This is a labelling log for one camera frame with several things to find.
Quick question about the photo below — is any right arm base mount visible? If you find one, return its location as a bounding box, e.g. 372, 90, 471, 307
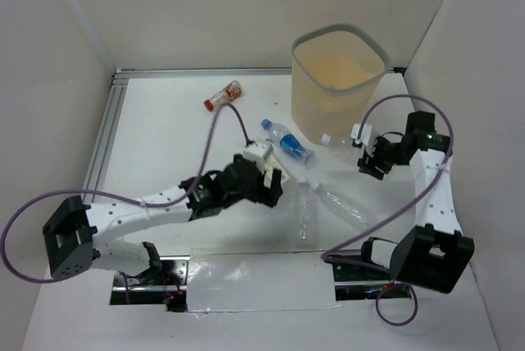
325, 261, 394, 302

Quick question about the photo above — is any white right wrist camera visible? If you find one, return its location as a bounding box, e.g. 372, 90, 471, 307
350, 124, 379, 153

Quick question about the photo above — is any clear upright-lying bottle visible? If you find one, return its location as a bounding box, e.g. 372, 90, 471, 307
293, 178, 319, 250

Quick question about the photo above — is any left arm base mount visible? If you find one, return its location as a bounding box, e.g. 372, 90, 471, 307
109, 255, 190, 312

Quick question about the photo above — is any beige ribbed plastic bin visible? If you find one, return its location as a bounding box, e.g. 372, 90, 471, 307
291, 23, 390, 144

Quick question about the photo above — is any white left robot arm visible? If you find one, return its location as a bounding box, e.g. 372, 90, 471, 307
43, 154, 283, 285

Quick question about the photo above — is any red cap small bottle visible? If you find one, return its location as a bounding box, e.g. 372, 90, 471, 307
203, 80, 243, 112

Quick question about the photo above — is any blue label plastic bottle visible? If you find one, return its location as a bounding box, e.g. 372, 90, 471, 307
261, 119, 314, 166

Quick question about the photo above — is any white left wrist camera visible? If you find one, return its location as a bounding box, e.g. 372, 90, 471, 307
242, 140, 273, 171

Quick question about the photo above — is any clear crushed plastic bottle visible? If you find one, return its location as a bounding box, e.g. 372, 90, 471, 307
312, 183, 377, 232

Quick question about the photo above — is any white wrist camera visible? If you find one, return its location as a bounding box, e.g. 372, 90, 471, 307
242, 140, 273, 171
350, 124, 379, 153

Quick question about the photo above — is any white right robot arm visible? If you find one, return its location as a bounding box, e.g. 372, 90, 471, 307
351, 111, 474, 294

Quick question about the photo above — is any white label clear bottle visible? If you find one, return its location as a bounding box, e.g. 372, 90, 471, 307
263, 153, 290, 188

